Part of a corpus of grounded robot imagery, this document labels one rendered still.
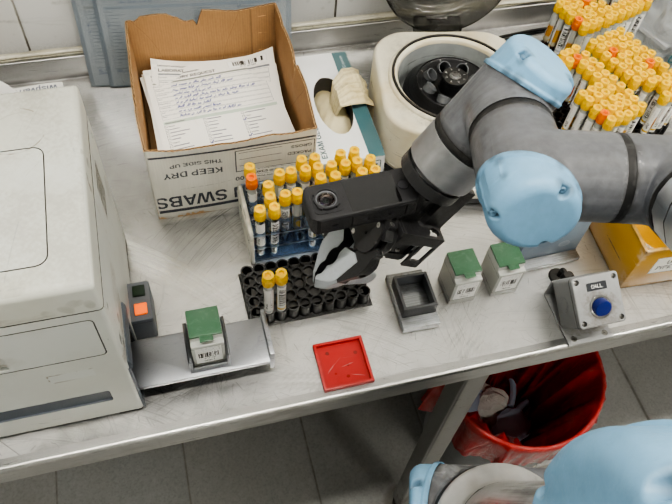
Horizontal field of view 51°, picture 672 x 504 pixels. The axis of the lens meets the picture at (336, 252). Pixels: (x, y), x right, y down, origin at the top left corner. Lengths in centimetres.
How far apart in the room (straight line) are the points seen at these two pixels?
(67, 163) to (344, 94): 50
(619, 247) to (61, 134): 77
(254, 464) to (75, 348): 110
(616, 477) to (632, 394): 185
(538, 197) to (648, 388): 162
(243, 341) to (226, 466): 93
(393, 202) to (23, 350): 40
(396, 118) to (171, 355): 47
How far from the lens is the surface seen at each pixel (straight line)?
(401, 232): 73
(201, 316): 87
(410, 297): 100
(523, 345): 102
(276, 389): 94
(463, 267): 98
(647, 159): 61
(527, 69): 63
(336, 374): 95
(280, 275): 89
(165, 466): 184
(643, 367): 216
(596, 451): 27
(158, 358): 93
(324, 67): 121
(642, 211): 61
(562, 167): 57
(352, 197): 71
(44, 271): 70
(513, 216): 56
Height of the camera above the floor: 174
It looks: 55 degrees down
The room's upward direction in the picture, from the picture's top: 7 degrees clockwise
